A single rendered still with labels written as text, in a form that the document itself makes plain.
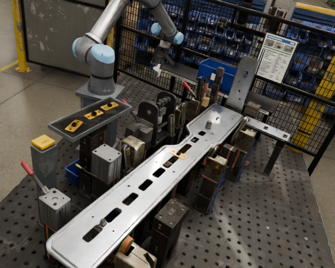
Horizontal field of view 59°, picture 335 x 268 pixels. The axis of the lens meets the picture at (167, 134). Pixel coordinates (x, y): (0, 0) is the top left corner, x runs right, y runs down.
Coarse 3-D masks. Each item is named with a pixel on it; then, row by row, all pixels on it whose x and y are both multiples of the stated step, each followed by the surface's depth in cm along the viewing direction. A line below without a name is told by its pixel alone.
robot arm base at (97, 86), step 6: (90, 78) 156; (96, 78) 153; (102, 78) 153; (108, 78) 155; (90, 84) 158; (96, 84) 154; (102, 84) 154; (108, 84) 156; (114, 84) 161; (90, 90) 156; (96, 90) 155; (102, 90) 155; (108, 90) 157; (114, 90) 161
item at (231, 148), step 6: (228, 144) 159; (222, 150) 158; (228, 150) 156; (234, 150) 155; (222, 156) 159; (228, 156) 157; (228, 162) 159; (222, 180) 168; (216, 186) 170; (222, 186) 172
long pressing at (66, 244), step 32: (192, 128) 164; (224, 128) 170; (160, 160) 136; (192, 160) 141; (128, 192) 116; (160, 192) 119; (96, 224) 102; (128, 224) 104; (64, 256) 90; (96, 256) 92
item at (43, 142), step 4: (40, 136) 110; (44, 136) 111; (32, 140) 108; (36, 140) 108; (40, 140) 108; (44, 140) 109; (48, 140) 109; (52, 140) 109; (36, 144) 106; (40, 144) 107; (44, 144) 107; (48, 144) 107; (52, 144) 109; (40, 148) 106; (44, 148) 106
